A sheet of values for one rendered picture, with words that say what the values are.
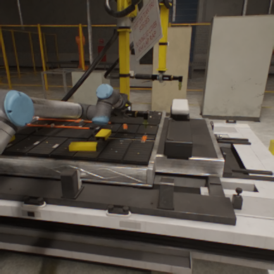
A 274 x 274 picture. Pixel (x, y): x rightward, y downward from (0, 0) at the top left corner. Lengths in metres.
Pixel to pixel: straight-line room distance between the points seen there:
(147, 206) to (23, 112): 0.68
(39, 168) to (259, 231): 1.14
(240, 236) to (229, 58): 5.00
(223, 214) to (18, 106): 0.95
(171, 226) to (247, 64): 5.12
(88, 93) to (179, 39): 2.37
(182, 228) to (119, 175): 0.41
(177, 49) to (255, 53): 1.56
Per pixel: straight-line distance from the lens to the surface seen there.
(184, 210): 1.24
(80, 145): 1.53
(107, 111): 1.39
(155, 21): 1.37
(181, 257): 1.74
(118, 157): 1.42
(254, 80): 6.12
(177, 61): 5.97
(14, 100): 0.93
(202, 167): 1.51
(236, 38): 5.98
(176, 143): 1.40
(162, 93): 6.06
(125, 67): 1.72
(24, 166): 1.57
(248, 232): 1.26
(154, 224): 1.22
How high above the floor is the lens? 1.59
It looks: 21 degrees down
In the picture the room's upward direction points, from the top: straight up
